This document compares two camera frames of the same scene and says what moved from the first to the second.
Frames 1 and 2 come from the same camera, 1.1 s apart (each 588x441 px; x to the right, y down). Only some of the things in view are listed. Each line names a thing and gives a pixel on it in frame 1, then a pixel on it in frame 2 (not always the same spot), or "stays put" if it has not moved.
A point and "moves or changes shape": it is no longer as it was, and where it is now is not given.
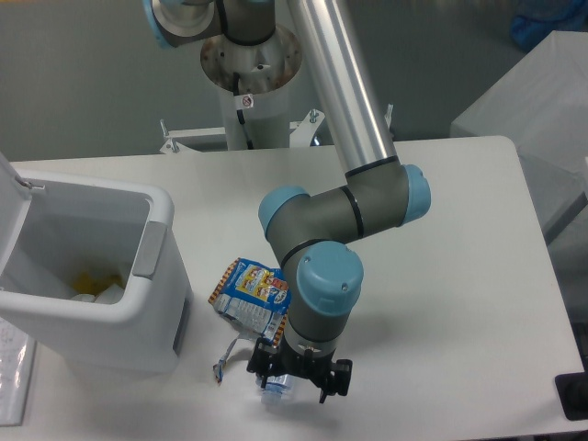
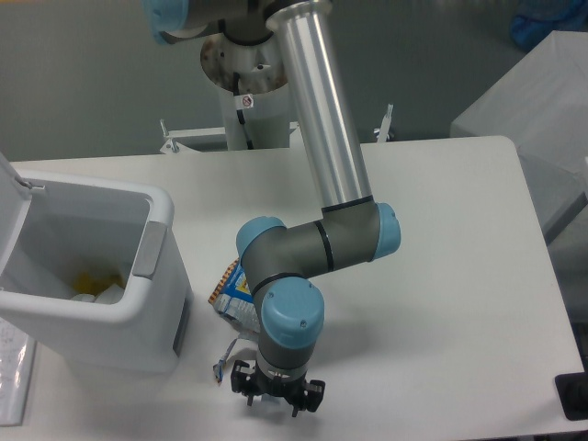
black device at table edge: x=572 y=391 stays put
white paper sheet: x=16 y=359 stays put
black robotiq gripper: x=266 y=358 -> x=248 y=380
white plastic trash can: x=94 y=271 stays put
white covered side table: x=541 y=104 stays put
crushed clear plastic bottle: x=278 y=388 moves or changes shape
